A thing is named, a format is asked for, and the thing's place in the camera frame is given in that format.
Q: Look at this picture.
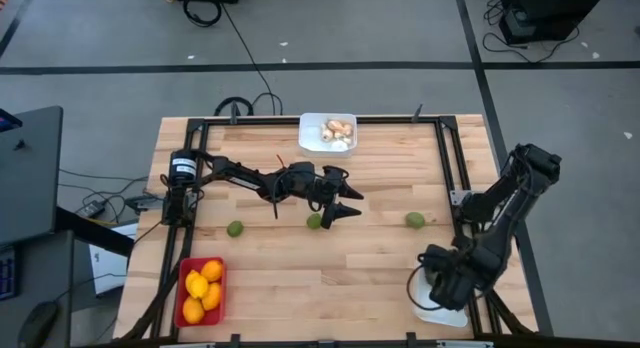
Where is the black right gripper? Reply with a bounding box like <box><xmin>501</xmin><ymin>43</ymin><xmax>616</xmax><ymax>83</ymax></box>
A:
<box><xmin>422</xmin><ymin>243</ymin><xmax>484</xmax><ymax>312</ymax></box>

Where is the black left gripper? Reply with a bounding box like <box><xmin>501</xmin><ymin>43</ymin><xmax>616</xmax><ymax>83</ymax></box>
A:
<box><xmin>279</xmin><ymin>161</ymin><xmax>365</xmax><ymax>230</ymax></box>

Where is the orange citrus fruit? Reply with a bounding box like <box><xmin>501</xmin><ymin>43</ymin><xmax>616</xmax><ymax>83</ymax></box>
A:
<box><xmin>181</xmin><ymin>296</ymin><xmax>206</xmax><ymax>326</ymax></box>
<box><xmin>201</xmin><ymin>259</ymin><xmax>225</xmax><ymax>283</ymax></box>
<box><xmin>201</xmin><ymin>282</ymin><xmax>224</xmax><ymax>312</ymax></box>

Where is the white plastic basket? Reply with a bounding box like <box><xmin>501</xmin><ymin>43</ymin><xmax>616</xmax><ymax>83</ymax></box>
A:
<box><xmin>298</xmin><ymin>112</ymin><xmax>359</xmax><ymax>158</ymax></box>
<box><xmin>410</xmin><ymin>267</ymin><xmax>471</xmax><ymax>329</ymax></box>

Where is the red plastic basket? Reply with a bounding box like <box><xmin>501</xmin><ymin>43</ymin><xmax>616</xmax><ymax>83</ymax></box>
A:
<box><xmin>173</xmin><ymin>256</ymin><xmax>228</xmax><ymax>329</ymax></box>

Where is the white paper sheet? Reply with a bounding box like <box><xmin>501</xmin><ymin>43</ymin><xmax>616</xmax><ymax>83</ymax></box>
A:
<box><xmin>88</xmin><ymin>222</ymin><xmax>139</xmax><ymax>296</ymax></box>

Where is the black desk beam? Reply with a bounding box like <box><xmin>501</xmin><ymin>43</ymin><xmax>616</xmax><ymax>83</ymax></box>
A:
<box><xmin>53</xmin><ymin>206</ymin><xmax>135</xmax><ymax>257</ymax></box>

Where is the black power brick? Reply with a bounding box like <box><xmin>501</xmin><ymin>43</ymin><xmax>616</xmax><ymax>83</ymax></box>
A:
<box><xmin>77</xmin><ymin>200</ymin><xmax>107</xmax><ymax>219</ymax></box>

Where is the black equipment cart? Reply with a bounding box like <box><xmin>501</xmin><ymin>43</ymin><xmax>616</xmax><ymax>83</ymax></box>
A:
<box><xmin>498</xmin><ymin>0</ymin><xmax>612</xmax><ymax>45</ymax></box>

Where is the grey desk surface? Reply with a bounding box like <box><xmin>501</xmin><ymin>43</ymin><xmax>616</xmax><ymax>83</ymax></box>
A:
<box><xmin>0</xmin><ymin>230</ymin><xmax>74</xmax><ymax>348</ymax></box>

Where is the dark grey desk top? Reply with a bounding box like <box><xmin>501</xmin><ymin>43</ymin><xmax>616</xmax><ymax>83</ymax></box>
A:
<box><xmin>0</xmin><ymin>105</ymin><xmax>65</xmax><ymax>245</ymax></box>

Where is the black computer mouse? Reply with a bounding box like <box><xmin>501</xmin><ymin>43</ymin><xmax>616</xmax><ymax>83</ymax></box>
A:
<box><xmin>18</xmin><ymin>300</ymin><xmax>60</xmax><ymax>348</ymax></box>

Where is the black keyboard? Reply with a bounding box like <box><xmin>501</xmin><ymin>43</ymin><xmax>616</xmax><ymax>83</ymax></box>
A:
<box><xmin>0</xmin><ymin>245</ymin><xmax>22</xmax><ymax>302</ymax></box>

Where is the black aluminium table frame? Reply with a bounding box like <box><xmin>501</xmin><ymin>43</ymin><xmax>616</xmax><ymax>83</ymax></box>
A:
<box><xmin>119</xmin><ymin>115</ymin><xmax>539</xmax><ymax>348</ymax></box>

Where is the black cable loop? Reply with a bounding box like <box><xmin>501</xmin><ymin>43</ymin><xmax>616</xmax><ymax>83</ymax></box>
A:
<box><xmin>214</xmin><ymin>95</ymin><xmax>254</xmax><ymax>117</ymax></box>

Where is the long black floor cable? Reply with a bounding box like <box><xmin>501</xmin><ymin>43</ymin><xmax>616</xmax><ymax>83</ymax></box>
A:
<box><xmin>219</xmin><ymin>2</ymin><xmax>285</xmax><ymax>117</ymax></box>

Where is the black coiled cable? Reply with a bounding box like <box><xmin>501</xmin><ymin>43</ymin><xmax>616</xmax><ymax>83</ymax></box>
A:
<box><xmin>181</xmin><ymin>0</ymin><xmax>224</xmax><ymax>29</ymax></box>

